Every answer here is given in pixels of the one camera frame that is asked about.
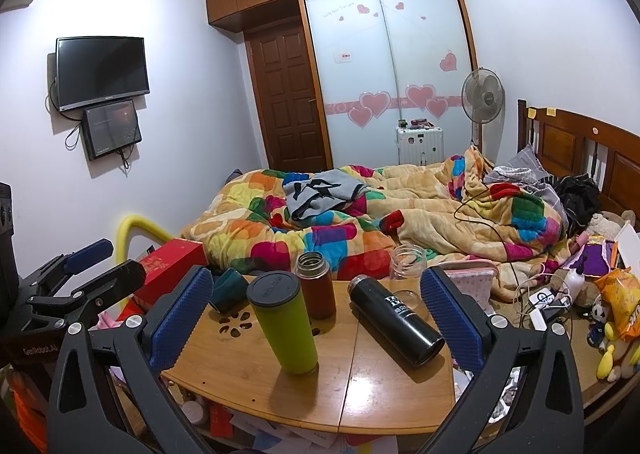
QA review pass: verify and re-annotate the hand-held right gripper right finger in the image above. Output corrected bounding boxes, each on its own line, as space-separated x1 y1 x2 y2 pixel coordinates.
415 265 586 454

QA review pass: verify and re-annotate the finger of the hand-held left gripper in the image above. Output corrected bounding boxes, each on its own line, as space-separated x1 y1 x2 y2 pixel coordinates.
17 239 115 296
25 259 147 335

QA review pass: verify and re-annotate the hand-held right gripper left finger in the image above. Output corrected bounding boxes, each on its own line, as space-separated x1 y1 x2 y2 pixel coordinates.
47 265 216 454

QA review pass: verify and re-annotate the dark green cup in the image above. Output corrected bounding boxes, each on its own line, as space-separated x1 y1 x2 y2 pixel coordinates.
209 268 251 312

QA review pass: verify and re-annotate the pink pouch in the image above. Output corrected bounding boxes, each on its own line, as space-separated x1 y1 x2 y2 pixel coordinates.
442 261 497 307

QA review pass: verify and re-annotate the black thermos bottle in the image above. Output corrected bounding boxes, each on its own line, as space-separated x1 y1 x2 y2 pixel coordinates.
347 274 446 369

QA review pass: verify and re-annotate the red box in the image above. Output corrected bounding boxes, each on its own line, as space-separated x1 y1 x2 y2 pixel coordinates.
131 240 208 307

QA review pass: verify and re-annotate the yellow padded tube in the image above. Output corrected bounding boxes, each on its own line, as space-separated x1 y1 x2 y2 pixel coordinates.
116 215 173 265

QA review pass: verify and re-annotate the clear glass jar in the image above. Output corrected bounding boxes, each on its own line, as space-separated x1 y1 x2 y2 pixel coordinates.
389 244 427 281

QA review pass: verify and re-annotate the white power strip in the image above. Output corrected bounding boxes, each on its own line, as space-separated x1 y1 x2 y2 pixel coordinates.
525 286 571 331

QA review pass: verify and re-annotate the green tumbler with dark lid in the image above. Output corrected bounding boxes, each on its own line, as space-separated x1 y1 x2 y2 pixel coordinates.
246 270 320 376

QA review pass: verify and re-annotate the colourful patchwork blanket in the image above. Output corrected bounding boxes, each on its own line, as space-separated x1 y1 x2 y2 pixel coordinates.
180 146 576 292

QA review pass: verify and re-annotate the white plastic bottle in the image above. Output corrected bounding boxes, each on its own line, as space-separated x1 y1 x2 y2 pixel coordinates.
565 268 587 302

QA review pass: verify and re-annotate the brown thermos bottle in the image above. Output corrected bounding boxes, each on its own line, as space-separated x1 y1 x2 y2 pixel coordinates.
294 251 337 320

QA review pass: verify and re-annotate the yellow plush toy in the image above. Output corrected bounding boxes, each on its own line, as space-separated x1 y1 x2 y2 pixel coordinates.
595 319 640 381

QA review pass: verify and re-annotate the grey dotted pillow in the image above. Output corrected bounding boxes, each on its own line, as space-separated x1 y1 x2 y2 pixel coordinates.
482 143 556 195

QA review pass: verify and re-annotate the orange snack bag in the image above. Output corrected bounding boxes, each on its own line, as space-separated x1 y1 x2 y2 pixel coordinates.
594 268 640 340

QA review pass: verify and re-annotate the white suitcase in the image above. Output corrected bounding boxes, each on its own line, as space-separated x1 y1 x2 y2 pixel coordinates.
396 126 445 166

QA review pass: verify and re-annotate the black clothing pile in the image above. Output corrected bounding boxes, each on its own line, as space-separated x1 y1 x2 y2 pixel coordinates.
555 174 601 235

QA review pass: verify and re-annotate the grey and black garment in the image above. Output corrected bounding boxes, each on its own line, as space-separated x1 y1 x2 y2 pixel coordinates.
282 170 368 222

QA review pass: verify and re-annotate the beige plush toy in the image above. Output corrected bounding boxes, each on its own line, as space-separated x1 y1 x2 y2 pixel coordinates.
585 211 637 241

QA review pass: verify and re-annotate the wooden headboard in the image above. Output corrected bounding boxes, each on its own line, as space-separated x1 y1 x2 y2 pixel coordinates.
517 99 640 230

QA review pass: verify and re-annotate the standing fan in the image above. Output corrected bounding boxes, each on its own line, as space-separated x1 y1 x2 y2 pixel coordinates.
460 67 506 150

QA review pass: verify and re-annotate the brown wooden door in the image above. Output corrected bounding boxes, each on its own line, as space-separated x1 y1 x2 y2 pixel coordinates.
244 24 328 172

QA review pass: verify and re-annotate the wooden wardrobe with glass doors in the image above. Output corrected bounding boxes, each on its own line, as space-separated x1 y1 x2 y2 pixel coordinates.
205 0 481 169

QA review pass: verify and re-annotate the black cable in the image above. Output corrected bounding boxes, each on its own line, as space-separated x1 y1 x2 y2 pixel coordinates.
454 181 507 262

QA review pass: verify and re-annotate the small black wall monitor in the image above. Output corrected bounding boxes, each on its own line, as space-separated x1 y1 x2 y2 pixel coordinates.
81 99 143 161

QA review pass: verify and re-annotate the black wall television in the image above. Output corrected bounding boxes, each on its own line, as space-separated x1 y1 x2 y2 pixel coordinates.
55 36 151 113

